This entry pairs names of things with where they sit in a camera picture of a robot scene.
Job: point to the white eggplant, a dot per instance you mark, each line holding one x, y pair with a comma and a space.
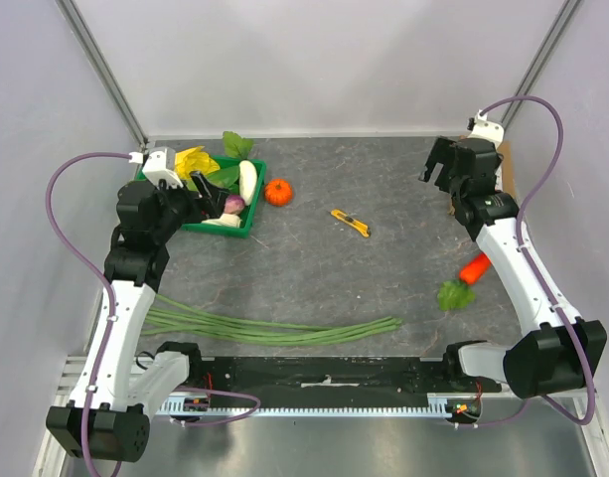
247, 181

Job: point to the green long beans bunch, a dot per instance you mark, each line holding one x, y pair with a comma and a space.
176, 317

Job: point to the orange toy pumpkin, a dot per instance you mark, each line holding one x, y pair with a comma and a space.
278, 193

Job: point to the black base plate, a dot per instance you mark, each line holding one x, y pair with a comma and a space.
250, 374

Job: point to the white slotted cable duct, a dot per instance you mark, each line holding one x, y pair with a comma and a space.
181, 406

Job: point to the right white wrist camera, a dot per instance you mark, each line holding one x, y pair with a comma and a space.
481, 127

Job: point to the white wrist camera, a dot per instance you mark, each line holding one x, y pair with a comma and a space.
159, 169
481, 127

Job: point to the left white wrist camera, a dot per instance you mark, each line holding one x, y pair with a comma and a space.
159, 169

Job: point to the yellow napa cabbage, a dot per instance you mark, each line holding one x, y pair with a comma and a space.
195, 159

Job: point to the yellow utility knife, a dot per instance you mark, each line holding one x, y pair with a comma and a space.
363, 229

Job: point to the green lettuce leaf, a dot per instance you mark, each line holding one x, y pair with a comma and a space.
455, 294

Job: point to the green leafy vegetable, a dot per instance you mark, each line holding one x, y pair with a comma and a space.
225, 178

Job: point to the purple onion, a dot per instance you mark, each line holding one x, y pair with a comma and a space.
234, 205

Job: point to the brown cardboard express box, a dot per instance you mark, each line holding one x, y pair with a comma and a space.
505, 169

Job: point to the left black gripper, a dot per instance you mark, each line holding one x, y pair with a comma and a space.
209, 206

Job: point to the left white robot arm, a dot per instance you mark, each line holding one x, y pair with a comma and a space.
108, 414

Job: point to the green plastic tray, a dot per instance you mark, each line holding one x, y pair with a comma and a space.
246, 215

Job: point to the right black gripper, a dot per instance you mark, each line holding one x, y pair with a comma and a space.
446, 162

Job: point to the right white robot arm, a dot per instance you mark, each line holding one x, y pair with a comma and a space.
559, 350

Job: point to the white leek stalk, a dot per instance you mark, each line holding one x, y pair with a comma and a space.
225, 220

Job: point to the green leaf behind tray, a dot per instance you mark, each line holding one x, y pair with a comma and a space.
236, 146

